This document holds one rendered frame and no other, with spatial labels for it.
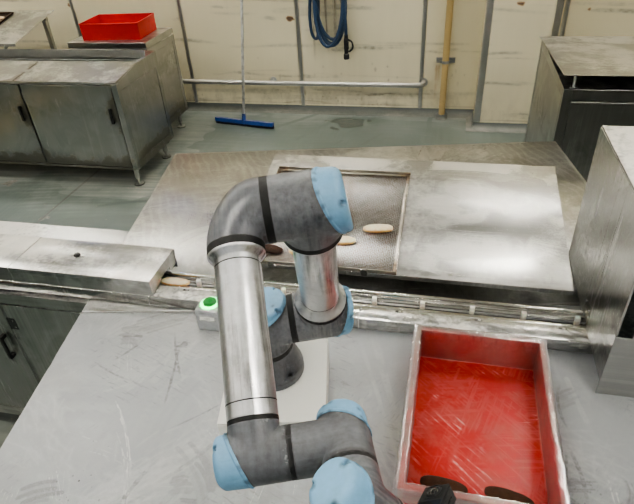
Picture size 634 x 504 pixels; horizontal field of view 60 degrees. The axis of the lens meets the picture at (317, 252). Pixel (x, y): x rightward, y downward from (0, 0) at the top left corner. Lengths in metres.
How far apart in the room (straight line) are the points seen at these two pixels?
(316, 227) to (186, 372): 0.77
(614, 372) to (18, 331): 1.88
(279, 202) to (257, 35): 4.53
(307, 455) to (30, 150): 4.21
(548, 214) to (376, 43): 3.44
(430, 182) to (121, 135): 2.72
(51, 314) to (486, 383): 1.41
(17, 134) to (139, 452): 3.64
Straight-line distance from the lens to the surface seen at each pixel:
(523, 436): 1.41
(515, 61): 4.86
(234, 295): 0.84
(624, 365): 1.49
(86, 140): 4.43
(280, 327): 1.25
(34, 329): 2.18
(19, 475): 1.51
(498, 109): 4.98
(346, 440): 0.77
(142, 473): 1.39
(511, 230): 1.87
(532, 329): 1.61
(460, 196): 1.98
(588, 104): 3.15
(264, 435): 0.79
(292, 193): 0.89
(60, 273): 1.90
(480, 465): 1.34
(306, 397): 1.35
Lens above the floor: 1.92
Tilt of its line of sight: 35 degrees down
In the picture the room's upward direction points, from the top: 4 degrees counter-clockwise
